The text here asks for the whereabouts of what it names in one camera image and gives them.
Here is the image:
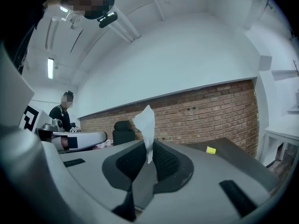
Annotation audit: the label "white desk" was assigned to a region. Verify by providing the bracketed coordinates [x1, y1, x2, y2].
[263, 126, 299, 168]

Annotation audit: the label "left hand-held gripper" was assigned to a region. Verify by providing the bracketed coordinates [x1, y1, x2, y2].
[18, 104, 108, 153]

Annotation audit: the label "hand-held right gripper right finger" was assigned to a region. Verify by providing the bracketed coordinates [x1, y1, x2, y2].
[137, 139, 279, 224]

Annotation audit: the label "white ceiling pipes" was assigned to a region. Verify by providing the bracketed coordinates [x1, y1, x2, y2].
[108, 0, 164, 43]

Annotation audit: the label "checkered cloth table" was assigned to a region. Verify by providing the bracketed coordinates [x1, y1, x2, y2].
[93, 140, 114, 151]

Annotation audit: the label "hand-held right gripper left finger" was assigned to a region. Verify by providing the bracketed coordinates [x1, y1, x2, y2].
[41, 139, 155, 222]

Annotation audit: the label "black office chair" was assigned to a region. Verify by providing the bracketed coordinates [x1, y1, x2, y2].
[112, 120, 136, 147]

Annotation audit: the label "dark table with white legs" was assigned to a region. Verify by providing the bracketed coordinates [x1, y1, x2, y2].
[163, 137, 280, 191]

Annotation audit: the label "black head-mounted camera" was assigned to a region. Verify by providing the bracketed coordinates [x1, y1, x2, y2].
[96, 11, 118, 28]

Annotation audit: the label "person's black clothing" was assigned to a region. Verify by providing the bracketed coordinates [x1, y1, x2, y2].
[0, 3, 45, 76]

